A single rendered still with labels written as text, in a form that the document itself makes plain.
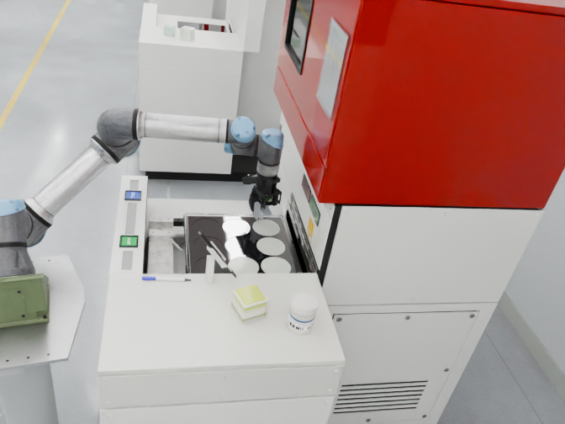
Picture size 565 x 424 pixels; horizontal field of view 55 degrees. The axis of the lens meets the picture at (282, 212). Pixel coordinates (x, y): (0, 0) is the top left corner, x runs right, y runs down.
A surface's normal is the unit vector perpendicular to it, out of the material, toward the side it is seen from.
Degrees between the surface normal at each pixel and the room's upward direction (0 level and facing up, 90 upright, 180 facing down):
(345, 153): 90
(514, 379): 0
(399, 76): 90
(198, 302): 0
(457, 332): 90
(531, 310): 90
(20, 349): 0
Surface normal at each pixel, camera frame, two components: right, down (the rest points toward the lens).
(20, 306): 0.33, 0.57
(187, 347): 0.14, -0.82
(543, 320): -0.97, -0.02
